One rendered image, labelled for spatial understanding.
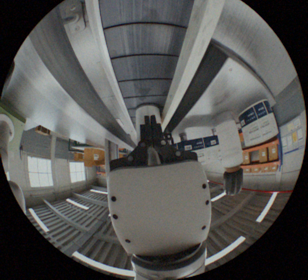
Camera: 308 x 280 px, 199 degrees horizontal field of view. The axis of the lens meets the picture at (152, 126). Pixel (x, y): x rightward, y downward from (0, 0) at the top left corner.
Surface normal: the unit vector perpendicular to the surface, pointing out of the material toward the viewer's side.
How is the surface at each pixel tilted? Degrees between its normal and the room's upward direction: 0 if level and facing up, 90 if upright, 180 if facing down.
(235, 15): 0
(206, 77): 90
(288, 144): 90
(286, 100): 90
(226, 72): 0
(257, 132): 90
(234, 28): 0
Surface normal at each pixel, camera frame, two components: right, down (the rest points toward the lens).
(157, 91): 0.10, 0.94
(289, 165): -0.99, 0.09
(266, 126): -0.79, -0.12
